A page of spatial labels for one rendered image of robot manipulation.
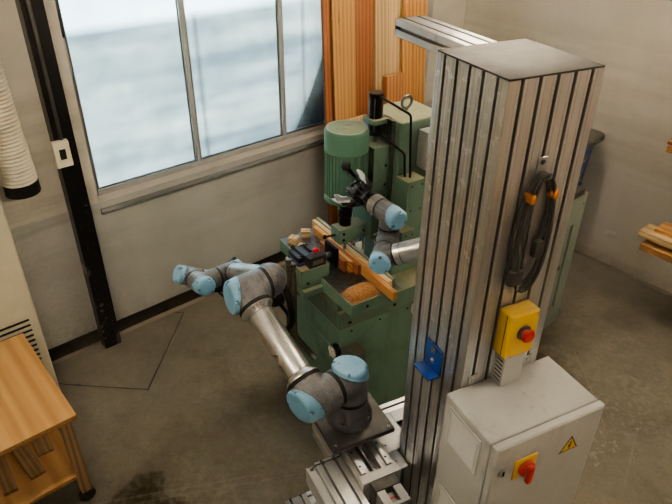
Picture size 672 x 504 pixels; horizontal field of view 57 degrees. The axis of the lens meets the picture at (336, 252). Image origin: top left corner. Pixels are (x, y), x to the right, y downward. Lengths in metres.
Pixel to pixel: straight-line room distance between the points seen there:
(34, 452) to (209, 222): 1.59
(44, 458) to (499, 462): 2.09
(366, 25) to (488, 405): 2.87
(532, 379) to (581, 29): 3.03
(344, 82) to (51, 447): 2.54
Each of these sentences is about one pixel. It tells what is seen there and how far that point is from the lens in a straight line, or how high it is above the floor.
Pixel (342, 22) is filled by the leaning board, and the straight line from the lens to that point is 3.86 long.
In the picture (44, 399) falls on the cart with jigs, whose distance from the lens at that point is 2.83.
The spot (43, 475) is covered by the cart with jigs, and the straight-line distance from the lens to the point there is 3.03.
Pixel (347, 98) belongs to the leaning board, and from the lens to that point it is 3.98.
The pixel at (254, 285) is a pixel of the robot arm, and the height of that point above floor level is 1.22.
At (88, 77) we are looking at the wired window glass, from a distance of 3.34.
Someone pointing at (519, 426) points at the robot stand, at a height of 1.23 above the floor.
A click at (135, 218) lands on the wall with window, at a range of 3.59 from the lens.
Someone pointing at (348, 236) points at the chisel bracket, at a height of 1.03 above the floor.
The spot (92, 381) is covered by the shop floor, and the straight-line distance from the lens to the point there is 3.64.
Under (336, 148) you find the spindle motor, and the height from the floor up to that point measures 1.45.
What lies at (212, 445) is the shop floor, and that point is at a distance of 3.17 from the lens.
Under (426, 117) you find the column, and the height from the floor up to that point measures 1.52.
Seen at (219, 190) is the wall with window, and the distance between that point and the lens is 3.79.
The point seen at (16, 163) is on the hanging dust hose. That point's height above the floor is 1.25.
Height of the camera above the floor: 2.38
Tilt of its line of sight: 32 degrees down
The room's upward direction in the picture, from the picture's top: 1 degrees clockwise
